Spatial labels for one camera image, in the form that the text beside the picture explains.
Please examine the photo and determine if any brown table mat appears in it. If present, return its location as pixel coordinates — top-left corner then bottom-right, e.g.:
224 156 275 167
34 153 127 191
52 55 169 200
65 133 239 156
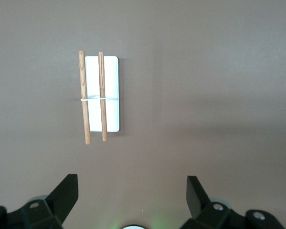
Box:
0 0 286 229

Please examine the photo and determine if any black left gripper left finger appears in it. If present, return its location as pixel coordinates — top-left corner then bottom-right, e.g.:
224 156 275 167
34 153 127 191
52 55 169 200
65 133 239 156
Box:
0 174 79 229

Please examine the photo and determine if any white rack with wooden rods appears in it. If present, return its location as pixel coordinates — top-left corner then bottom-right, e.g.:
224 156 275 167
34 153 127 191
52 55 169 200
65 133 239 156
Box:
78 50 121 145

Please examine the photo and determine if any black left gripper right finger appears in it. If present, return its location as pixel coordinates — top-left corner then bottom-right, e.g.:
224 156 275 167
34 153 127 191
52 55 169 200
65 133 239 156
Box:
180 176 286 229

